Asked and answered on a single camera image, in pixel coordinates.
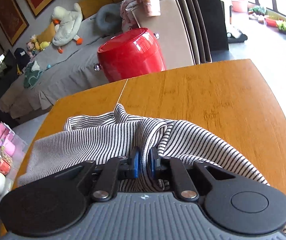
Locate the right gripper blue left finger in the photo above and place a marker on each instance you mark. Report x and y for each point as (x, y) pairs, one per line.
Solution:
(133, 163)

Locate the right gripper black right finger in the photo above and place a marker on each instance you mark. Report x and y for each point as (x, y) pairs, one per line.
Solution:
(154, 164)

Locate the grey striped knit garment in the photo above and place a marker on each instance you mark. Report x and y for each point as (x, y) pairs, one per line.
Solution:
(122, 176)

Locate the red round stool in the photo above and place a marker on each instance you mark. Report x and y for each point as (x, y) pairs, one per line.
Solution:
(131, 54)

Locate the grey covered sofa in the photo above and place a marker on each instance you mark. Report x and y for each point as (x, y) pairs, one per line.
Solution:
(62, 74)

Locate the beige cabinet box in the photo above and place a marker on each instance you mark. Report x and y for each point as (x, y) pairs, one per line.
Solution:
(174, 32)

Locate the grey neck pillow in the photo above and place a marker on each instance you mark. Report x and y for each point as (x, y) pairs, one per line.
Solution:
(108, 19)

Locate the white floor cleaner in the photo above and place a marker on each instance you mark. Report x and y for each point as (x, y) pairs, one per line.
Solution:
(234, 35)

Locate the yellow cushion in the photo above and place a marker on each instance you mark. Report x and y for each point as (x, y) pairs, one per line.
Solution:
(47, 35)

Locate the white goose plush toy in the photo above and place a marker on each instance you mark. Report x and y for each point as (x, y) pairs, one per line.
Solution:
(67, 23)

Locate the pink basin far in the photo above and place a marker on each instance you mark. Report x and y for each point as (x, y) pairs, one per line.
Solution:
(239, 6)

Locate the red plastic basin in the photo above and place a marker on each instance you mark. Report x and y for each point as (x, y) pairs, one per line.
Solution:
(272, 21)

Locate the red framed picture middle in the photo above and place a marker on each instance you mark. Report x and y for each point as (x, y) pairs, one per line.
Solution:
(12, 20)

